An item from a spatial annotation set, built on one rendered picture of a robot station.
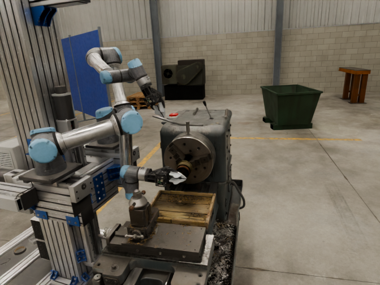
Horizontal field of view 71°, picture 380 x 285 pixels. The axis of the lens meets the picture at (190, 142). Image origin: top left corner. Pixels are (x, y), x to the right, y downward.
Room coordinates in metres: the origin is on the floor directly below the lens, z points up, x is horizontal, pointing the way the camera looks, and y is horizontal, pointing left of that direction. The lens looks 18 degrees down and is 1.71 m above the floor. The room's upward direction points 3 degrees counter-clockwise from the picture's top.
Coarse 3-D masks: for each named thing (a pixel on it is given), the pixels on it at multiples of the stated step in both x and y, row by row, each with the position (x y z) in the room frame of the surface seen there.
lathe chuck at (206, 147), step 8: (184, 136) 1.54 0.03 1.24; (192, 136) 1.54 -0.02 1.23; (200, 136) 1.58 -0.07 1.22; (176, 144) 1.55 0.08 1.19; (184, 144) 1.54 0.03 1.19; (192, 144) 1.52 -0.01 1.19; (200, 144) 1.51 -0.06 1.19; (208, 144) 1.55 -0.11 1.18; (168, 152) 1.56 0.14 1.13; (184, 152) 1.53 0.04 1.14; (192, 152) 1.52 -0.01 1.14; (200, 152) 1.51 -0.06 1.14; (208, 152) 1.50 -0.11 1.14; (168, 160) 1.56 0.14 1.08; (184, 160) 1.60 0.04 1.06; (192, 168) 1.52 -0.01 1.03; (200, 168) 1.51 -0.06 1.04; (208, 168) 1.50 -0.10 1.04; (192, 176) 1.52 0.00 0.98; (200, 176) 1.51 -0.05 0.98
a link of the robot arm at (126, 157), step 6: (120, 138) 1.44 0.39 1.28; (126, 138) 1.44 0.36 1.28; (120, 144) 1.44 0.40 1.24; (126, 144) 1.44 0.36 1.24; (120, 150) 1.44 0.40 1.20; (126, 150) 1.44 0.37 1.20; (132, 150) 1.48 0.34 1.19; (120, 156) 1.45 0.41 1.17; (126, 156) 1.44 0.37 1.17; (132, 156) 1.47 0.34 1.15; (120, 162) 1.45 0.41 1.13; (126, 162) 1.43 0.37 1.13; (132, 162) 1.47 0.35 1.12; (120, 168) 1.45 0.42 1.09; (120, 180) 1.45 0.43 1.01
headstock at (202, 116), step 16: (176, 112) 2.20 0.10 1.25; (192, 112) 2.15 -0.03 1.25; (224, 112) 2.09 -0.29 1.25; (176, 128) 1.73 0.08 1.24; (192, 128) 1.70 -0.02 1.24; (208, 128) 1.68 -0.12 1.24; (224, 128) 1.66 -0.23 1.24; (160, 144) 1.75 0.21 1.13; (224, 144) 1.64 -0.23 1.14; (224, 160) 1.64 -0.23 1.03; (208, 176) 1.66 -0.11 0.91; (224, 176) 1.64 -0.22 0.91
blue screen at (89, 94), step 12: (72, 36) 7.46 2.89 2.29; (84, 36) 6.79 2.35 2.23; (96, 36) 6.23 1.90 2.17; (72, 48) 7.59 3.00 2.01; (84, 48) 6.89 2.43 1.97; (72, 60) 7.73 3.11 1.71; (84, 60) 7.00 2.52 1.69; (72, 72) 7.89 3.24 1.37; (84, 72) 7.12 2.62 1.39; (96, 72) 6.48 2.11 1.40; (72, 84) 8.06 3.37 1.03; (84, 84) 7.24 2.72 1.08; (96, 84) 6.58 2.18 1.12; (108, 84) 6.08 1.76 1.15; (72, 96) 8.23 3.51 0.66; (84, 96) 7.37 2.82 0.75; (96, 96) 6.67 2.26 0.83; (108, 96) 6.06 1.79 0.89; (84, 108) 7.51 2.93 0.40; (96, 108) 6.78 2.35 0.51; (84, 120) 7.64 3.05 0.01
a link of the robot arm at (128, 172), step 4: (124, 168) 1.34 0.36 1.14; (128, 168) 1.34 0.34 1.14; (132, 168) 1.34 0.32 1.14; (136, 168) 1.33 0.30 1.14; (120, 172) 1.33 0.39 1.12; (124, 172) 1.32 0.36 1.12; (128, 172) 1.32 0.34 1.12; (132, 172) 1.32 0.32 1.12; (136, 172) 1.31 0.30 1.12; (120, 176) 1.34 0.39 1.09; (124, 176) 1.33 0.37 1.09; (128, 176) 1.32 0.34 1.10; (132, 176) 1.31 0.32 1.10; (136, 176) 1.31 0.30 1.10; (128, 180) 1.32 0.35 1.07; (132, 180) 1.32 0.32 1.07; (136, 180) 1.33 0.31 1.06
